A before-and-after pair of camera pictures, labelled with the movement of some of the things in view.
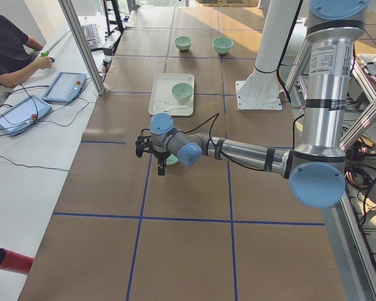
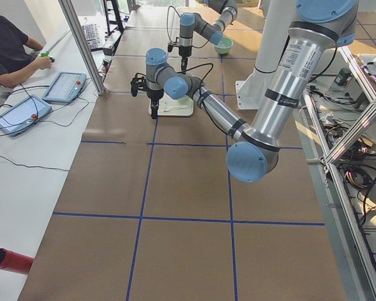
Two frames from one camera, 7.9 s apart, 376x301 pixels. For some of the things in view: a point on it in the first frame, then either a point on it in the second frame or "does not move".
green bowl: [172, 160] -> [183, 100]
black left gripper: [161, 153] -> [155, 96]
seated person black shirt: [12, 56] does not move
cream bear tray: [162, 99] does not move
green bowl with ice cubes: [222, 45] does not move
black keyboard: [91, 33] does not move
